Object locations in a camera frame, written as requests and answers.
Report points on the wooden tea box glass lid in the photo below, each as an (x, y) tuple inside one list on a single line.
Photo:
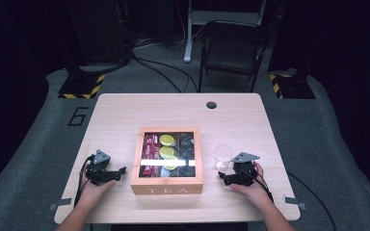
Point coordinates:
[(167, 184)]

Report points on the person's right hand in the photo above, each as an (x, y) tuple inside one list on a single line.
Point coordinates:
[(255, 192)]

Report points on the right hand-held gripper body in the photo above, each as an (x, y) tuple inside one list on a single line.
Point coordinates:
[(246, 171)]

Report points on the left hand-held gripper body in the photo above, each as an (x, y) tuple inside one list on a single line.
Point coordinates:
[(100, 166)]

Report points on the person's left hand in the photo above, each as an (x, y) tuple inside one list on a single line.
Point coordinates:
[(94, 192)]

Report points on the red tea packets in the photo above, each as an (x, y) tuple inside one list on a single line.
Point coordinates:
[(150, 147)]

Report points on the black folding chair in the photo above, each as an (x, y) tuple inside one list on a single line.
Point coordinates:
[(231, 33)]

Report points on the yellow-green round capsule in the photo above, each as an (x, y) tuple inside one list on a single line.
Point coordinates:
[(171, 164), (167, 140), (167, 152)]

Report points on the grey metal table bracket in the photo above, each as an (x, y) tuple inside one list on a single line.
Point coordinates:
[(294, 201), (61, 203)]

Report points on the black equipment cabinet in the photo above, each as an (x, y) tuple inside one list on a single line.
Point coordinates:
[(99, 29)]

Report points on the white metal desk frame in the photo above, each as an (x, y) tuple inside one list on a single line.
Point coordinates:
[(189, 38)]

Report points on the dark tea packets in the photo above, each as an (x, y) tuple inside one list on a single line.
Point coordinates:
[(187, 144)]

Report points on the clear glass cup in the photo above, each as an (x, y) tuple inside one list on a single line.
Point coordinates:
[(223, 157)]

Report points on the black yellow striped stand base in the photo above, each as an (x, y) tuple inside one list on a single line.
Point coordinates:
[(93, 89), (275, 85)]

